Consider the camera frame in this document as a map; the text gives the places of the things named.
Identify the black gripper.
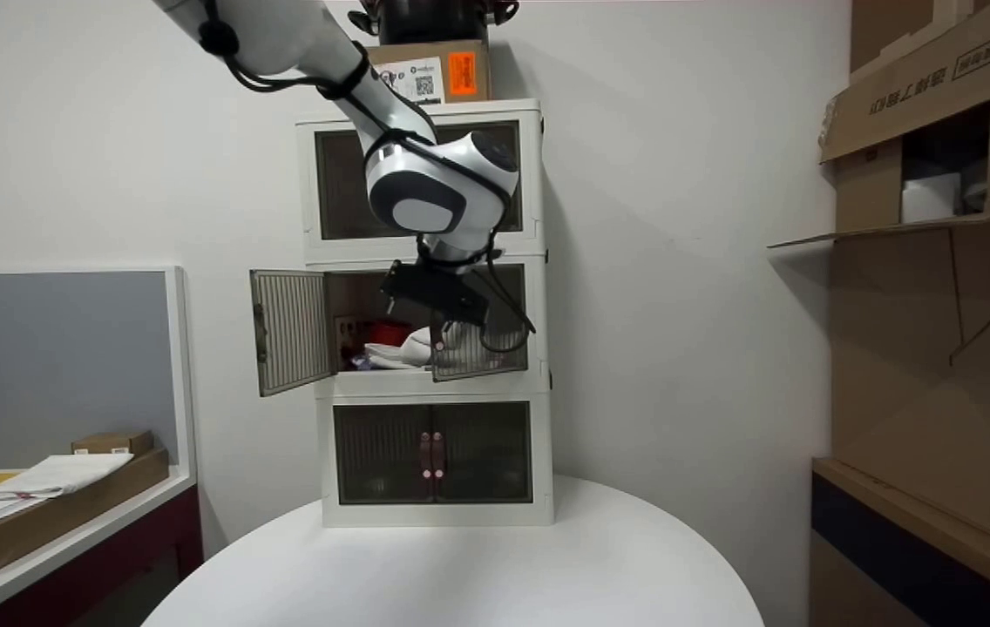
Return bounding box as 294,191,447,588
383,257,502,335

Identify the ribbed glass cabinet door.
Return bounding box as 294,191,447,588
465,114,526,236
311,123,405,243
246,265,339,400
332,405,436,509
430,268,534,387
430,400,538,509

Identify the white three-tier cabinet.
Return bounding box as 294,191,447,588
295,96,559,531

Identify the red round object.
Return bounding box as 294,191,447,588
359,318,418,348

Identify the white cloth bag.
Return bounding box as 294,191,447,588
347,322,487,375

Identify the beige box with dials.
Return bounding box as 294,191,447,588
336,309,362,368

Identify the cardboard box with orange label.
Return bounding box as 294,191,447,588
365,40,497,113

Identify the small cardboard piece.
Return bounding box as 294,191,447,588
66,427,160,460

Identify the grey partition panel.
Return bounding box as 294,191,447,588
0,260,197,481

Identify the white and maroon counter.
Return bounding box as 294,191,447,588
0,463,208,627

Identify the white paper sheet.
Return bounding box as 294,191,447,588
0,448,136,505

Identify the flat cardboard box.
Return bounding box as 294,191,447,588
0,441,175,586

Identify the large folded cardboard sheet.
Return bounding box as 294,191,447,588
822,214,990,575

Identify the plain cardboard box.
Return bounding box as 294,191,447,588
846,0,985,77

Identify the long printed cardboard box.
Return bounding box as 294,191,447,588
818,0,990,167

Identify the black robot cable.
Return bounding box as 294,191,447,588
197,0,540,360

